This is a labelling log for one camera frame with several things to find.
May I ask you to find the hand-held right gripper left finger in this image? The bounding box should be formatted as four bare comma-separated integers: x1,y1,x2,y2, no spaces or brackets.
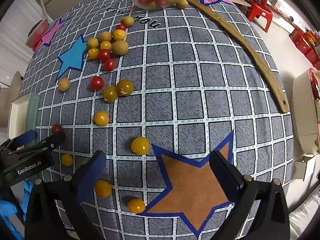
24,150,107,240

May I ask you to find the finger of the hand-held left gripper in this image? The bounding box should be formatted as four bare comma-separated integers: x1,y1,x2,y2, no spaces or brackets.
0,129,36,153
9,131,66,158

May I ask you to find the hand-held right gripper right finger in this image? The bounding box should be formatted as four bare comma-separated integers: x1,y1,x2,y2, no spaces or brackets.
209,150,291,240

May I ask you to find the white tray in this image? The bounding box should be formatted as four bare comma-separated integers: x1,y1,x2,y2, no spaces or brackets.
7,97,31,140

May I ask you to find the pale green stitched pad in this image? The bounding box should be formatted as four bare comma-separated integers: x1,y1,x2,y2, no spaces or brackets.
25,92,41,133

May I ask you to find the small cardboard box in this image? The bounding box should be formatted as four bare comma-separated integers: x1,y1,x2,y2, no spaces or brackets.
294,154,317,180

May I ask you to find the white cloth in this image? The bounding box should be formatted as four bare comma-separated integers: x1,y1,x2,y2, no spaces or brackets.
287,197,320,240

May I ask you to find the grey checked star-print cloth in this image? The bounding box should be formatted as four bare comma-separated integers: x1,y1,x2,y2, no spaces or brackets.
20,0,294,240

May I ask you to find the round cream box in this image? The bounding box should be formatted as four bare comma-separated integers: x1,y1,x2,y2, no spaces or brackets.
291,67,320,155

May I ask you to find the red plastic container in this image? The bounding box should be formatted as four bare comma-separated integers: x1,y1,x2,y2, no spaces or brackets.
26,19,50,48

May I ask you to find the curved wooden slat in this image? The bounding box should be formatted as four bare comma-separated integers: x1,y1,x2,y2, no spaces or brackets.
181,0,290,113

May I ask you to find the stack of red gift boxes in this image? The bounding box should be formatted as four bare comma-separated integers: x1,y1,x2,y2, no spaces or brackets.
289,26,320,65

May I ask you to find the red plastic chair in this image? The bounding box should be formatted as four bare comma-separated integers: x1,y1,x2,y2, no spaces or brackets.
246,0,273,32

